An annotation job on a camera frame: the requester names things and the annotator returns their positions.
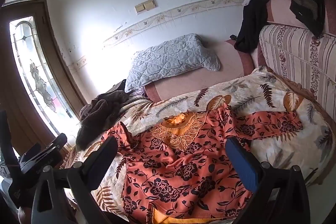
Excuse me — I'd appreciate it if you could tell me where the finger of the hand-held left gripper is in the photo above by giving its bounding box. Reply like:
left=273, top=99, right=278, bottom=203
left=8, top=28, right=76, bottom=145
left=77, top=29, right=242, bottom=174
left=43, top=133, right=67, bottom=159

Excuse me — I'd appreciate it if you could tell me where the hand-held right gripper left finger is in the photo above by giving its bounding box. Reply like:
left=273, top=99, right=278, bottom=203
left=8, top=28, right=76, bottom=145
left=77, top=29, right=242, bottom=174
left=31, top=136, right=118, bottom=224

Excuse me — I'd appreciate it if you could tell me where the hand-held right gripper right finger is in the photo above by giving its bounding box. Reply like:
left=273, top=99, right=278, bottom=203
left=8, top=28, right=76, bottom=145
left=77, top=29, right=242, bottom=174
left=225, top=137, right=311, bottom=224

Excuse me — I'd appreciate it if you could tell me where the orange floral blouse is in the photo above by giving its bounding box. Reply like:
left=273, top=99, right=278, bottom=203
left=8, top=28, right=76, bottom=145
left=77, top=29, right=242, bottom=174
left=101, top=105, right=303, bottom=224

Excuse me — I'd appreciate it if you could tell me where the leaf-printed cream blanket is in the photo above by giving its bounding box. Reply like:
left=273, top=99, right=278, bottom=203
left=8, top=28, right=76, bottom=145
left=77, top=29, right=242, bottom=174
left=60, top=65, right=334, bottom=222

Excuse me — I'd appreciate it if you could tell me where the brown fuzzy cloth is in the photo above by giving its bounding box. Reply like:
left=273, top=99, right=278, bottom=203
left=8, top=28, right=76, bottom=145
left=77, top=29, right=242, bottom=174
left=76, top=90, right=137, bottom=151

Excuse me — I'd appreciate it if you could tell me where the black bag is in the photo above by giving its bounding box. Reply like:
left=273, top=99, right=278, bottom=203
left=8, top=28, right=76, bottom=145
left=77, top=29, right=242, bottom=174
left=112, top=79, right=127, bottom=93

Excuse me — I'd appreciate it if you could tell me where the wooden stained glass door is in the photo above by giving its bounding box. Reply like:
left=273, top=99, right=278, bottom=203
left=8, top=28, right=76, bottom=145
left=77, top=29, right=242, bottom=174
left=0, top=1, right=87, bottom=159

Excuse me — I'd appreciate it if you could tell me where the pink sofa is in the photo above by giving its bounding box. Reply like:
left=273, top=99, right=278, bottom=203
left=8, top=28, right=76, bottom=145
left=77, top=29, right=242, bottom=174
left=143, top=0, right=336, bottom=104

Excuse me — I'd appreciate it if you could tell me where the striped floral cushion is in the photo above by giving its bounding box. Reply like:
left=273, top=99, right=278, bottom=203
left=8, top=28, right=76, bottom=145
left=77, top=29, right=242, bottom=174
left=259, top=24, right=336, bottom=115

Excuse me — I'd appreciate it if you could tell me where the grey quilted pillow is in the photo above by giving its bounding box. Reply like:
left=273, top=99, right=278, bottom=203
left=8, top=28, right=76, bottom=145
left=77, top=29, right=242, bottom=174
left=125, top=33, right=221, bottom=93

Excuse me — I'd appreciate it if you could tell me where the black hanging garment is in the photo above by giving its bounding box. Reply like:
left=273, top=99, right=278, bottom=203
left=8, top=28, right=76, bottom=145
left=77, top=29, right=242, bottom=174
left=234, top=0, right=271, bottom=53

